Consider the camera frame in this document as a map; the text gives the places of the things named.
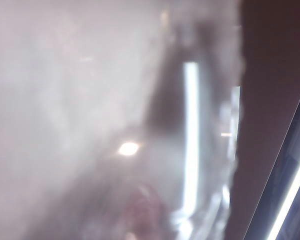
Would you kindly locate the clear red-label water bottle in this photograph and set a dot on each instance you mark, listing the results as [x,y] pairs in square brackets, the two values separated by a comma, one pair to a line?
[90,112]

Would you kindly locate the white ceiling light strip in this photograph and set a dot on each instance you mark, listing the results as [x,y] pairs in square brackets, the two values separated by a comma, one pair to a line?
[290,197]

